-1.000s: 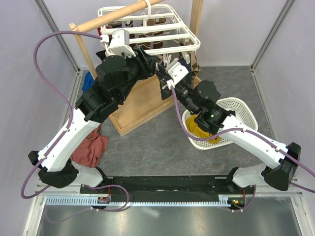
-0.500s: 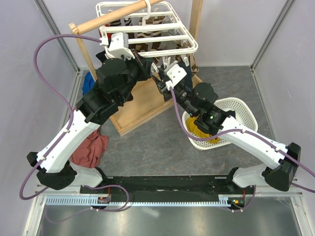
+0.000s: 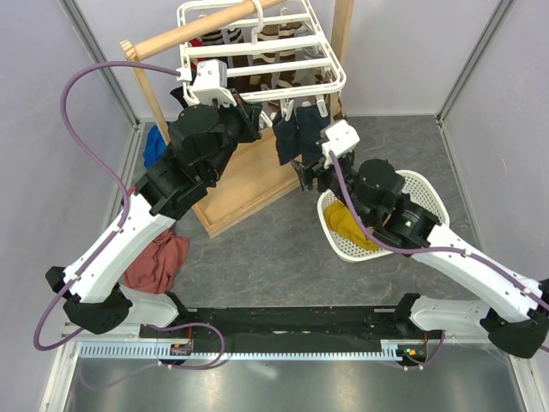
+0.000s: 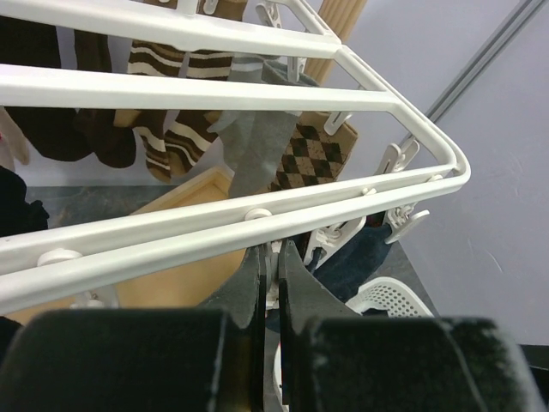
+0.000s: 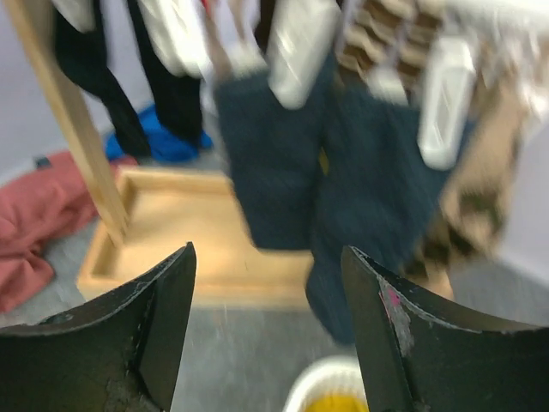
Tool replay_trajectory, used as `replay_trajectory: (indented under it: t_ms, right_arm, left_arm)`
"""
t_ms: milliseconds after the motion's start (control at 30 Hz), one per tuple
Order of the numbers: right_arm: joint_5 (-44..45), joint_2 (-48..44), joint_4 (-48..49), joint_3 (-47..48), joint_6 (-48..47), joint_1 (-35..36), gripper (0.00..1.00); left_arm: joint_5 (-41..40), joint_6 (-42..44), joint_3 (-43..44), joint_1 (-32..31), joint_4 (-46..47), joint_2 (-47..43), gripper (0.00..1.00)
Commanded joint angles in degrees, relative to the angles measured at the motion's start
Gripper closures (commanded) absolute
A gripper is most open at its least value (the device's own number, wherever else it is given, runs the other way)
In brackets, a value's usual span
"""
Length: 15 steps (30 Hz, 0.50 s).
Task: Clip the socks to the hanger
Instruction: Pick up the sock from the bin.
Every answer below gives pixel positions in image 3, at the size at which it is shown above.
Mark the blue cloth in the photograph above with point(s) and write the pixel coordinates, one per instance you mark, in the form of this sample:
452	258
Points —
155	147

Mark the grey slotted cable duct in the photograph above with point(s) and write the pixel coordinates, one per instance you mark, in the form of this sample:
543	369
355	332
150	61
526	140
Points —
167	352

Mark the brown striped hanging sock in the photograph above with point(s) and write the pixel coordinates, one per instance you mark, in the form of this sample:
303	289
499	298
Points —
266	56

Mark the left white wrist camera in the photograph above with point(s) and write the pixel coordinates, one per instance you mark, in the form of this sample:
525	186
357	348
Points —
208	86

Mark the beige brown argyle sock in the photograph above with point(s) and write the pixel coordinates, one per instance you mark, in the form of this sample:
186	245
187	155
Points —
336	109

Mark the red-brown cloth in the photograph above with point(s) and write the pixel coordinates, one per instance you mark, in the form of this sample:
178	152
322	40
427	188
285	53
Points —
155	269

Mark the yellow sock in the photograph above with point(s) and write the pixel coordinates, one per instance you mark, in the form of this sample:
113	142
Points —
340	220

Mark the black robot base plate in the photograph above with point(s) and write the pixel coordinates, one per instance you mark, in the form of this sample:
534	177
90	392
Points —
292	330

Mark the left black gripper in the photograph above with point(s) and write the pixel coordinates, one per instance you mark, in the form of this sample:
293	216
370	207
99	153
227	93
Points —
249	115

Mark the black hanging sock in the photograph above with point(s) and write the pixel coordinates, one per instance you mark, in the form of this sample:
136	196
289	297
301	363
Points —
178	94

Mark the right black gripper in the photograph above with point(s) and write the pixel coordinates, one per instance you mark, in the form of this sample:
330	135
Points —
305	175

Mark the white plastic laundry basket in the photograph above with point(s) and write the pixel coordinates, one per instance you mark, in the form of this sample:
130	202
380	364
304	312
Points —
416	186

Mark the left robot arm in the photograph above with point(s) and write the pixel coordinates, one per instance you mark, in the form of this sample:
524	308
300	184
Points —
203	140

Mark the navy patterned sock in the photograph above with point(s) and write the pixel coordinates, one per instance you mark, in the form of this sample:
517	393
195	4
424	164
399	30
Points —
286	138

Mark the white plastic clip hanger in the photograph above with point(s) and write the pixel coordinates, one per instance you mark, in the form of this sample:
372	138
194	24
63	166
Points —
261	56

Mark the wooden hanger stand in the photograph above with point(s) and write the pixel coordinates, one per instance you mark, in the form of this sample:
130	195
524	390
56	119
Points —
282	61

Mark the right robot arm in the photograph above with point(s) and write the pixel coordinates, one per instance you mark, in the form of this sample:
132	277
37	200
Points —
510	310

